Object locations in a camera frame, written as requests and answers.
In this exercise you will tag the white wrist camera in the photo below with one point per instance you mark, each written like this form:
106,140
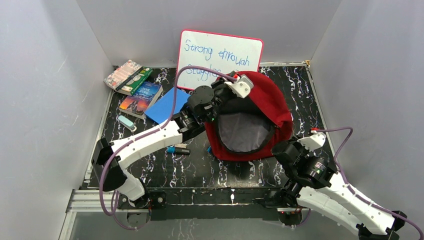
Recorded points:
315,140
241,87

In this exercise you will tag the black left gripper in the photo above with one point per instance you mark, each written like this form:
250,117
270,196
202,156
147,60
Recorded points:
224,91

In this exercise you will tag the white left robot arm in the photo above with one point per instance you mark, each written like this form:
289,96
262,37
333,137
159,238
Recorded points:
111,159

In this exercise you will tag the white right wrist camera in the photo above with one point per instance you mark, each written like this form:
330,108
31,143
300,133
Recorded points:
315,140

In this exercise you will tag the Jane Eyre paperback book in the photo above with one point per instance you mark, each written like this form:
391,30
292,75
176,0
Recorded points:
143,98

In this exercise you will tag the blue notebook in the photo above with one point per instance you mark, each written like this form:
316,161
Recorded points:
161,110

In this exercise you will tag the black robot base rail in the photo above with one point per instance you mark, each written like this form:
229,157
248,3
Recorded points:
265,203

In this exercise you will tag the pink framed whiteboard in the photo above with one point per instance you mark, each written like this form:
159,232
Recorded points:
218,52

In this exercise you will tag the black blue marker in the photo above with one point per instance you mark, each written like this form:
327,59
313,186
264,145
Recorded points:
178,150

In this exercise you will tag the pink floral book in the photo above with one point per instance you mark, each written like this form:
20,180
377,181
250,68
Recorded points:
122,75

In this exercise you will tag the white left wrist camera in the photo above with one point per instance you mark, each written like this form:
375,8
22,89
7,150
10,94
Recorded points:
241,87

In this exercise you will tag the green treehouse book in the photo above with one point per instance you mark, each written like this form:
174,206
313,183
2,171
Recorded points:
135,81

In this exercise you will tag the red student backpack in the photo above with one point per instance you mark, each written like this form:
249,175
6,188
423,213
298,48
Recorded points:
246,129

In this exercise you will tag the small grey eraser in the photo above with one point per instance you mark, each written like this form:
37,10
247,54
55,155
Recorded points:
181,145

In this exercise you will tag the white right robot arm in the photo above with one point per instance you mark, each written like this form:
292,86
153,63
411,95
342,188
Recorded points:
316,183

